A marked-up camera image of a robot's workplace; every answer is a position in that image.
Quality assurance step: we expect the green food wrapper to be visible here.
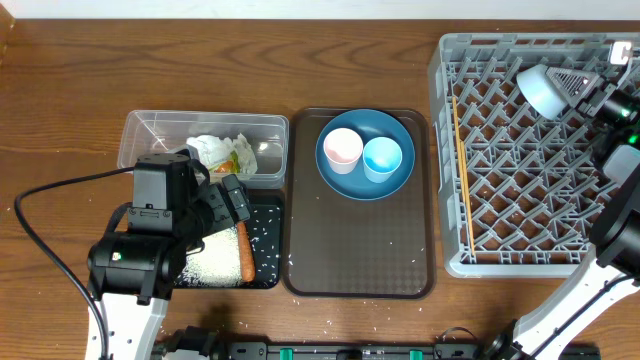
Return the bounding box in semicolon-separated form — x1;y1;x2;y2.
207;134;258;175

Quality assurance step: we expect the light blue rice bowl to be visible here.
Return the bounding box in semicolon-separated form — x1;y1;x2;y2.
516;64;568;120

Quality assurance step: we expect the white tissue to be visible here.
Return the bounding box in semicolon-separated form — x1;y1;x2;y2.
186;135;235;169

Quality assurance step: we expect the orange carrot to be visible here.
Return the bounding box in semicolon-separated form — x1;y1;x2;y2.
236;221;256;282

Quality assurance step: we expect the pile of white rice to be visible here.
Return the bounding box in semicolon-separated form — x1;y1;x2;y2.
179;204;281;289

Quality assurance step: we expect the pink plastic cup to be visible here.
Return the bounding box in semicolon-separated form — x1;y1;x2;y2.
323;128;364;175

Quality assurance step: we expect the wooden chopstick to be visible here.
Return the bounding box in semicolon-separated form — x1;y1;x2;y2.
451;95;462;159
458;140;476;257

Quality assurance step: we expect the light blue plastic cup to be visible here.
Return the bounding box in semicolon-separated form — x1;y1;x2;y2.
362;137;403;183

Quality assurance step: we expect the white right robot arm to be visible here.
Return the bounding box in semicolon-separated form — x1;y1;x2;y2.
482;64;639;360

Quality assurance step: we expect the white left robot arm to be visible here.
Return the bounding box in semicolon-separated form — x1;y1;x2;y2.
85;153;250;359

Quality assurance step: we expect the clear plastic waste bin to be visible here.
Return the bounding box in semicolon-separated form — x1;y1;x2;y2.
118;110;289;189

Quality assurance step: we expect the grey plastic dishwasher rack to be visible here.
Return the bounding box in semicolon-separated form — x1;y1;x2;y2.
428;33;620;278

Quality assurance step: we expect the black plastic tray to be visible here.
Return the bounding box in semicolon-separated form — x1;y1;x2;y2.
172;193;285;290

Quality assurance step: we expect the brown serving tray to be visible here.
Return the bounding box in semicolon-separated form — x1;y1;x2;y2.
281;108;436;299

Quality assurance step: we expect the dark blue plate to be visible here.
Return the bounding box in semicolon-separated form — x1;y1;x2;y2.
316;109;416;201

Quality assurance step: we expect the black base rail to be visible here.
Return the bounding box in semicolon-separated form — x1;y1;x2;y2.
149;341;601;360

